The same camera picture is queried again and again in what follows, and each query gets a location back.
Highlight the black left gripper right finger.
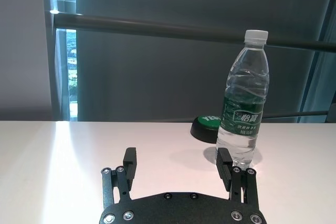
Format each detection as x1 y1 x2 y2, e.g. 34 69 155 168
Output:
215 147 260 210

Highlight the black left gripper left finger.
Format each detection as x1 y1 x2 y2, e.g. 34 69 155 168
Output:
101 147 138 210

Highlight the clear water bottle green label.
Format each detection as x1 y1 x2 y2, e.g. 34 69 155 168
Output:
215 29 270 172

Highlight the green YES button black base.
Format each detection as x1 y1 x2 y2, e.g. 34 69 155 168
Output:
191 114 224 145

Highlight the thick grey handrail bar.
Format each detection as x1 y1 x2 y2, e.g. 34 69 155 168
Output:
52 13 336 52

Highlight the thin dark rail bar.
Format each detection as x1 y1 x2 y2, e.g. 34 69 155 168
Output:
261 110 329 119

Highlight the grey window frame glass strip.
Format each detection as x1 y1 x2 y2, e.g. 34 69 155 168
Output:
41 0 79 122

